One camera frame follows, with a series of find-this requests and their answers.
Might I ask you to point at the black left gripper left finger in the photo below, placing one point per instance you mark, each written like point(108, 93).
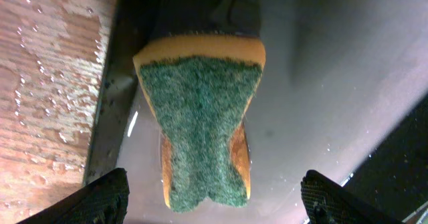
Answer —
point(103, 201)

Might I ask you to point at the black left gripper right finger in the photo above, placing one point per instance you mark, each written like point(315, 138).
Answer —
point(327, 202)

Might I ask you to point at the yellow green scrubbing sponge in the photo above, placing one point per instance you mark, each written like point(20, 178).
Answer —
point(198, 88)

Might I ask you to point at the black rectangular water tray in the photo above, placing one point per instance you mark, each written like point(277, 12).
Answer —
point(343, 92)

